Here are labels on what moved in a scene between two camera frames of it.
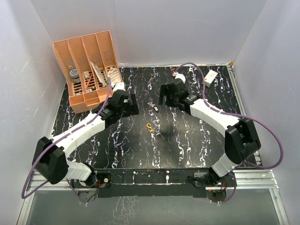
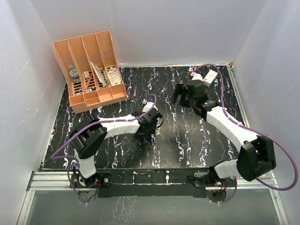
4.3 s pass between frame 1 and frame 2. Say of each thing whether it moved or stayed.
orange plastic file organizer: stayed
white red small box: stayed
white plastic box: moved
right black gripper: moved
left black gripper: moved
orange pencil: stayed
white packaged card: stayed
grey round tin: stayed
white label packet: stayed
